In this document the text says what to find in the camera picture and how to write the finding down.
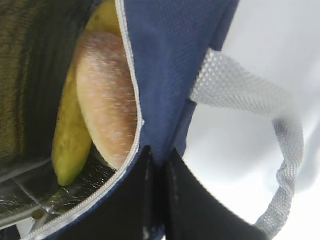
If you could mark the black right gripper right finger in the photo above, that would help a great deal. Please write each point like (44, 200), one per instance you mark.
(194, 214)

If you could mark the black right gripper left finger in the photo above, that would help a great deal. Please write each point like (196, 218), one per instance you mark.
(127, 213)

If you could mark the yellow banana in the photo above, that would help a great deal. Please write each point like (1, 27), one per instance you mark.
(72, 142)

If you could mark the brown bread roll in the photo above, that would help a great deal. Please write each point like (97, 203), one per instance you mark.
(106, 95)

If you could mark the navy blue lunch bag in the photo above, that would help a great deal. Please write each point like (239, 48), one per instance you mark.
(173, 52)

